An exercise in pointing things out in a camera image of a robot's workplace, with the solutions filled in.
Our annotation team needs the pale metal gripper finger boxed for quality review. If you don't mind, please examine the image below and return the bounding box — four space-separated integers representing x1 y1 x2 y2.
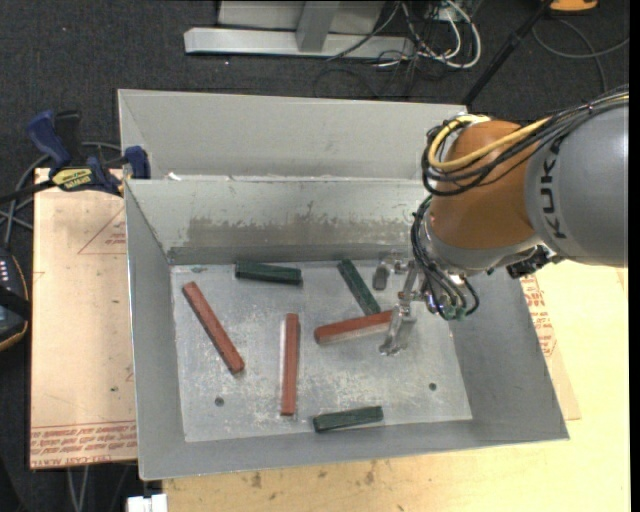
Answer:
371 258 397 292
377 301 418 357

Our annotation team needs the dark green flat block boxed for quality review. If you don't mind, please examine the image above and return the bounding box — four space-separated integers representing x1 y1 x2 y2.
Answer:
234 259 305 287
312 405 385 434
336 258 383 317

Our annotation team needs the red-brown flat block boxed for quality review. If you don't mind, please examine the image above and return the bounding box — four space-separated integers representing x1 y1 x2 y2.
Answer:
313 309 395 347
279 312 302 418
181 281 247 376

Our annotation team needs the grey metal bin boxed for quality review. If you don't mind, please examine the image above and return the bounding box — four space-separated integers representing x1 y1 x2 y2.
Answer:
117 88 571 482

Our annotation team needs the brown cardboard board red print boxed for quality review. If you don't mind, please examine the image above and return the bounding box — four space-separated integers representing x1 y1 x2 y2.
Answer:
28 166 583 471

